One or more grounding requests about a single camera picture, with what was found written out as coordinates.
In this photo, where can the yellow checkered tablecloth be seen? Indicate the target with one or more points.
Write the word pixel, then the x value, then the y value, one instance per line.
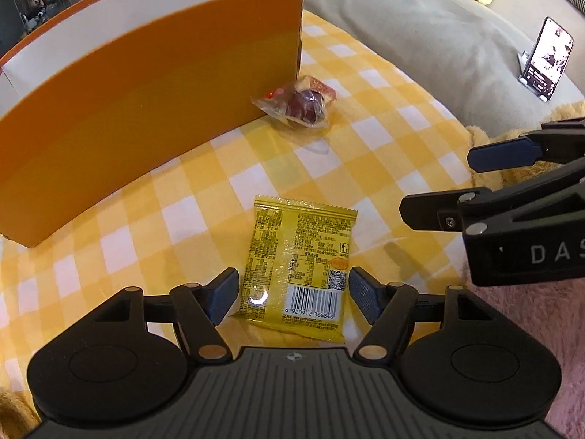
pixel 193 217

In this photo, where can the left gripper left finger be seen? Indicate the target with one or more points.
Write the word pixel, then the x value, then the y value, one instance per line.
pixel 198 310

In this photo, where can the smartphone on stand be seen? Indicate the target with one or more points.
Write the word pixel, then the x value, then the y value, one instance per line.
pixel 543 67

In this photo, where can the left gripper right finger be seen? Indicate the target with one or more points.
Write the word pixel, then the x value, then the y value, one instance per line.
pixel 388 308

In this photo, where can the clear packet red dates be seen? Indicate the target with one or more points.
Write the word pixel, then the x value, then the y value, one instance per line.
pixel 304 102

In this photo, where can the yellow snack packet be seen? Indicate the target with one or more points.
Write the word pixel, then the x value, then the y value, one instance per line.
pixel 297 268

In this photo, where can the orange cardboard box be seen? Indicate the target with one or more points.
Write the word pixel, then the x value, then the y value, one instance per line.
pixel 110 89

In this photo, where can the beige sofa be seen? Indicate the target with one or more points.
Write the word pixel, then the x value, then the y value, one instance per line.
pixel 465 53

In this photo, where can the pink fluffy blanket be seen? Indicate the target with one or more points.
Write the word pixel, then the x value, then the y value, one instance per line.
pixel 553 313

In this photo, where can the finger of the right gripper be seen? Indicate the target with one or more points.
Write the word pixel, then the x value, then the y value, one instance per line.
pixel 509 154
pixel 441 211

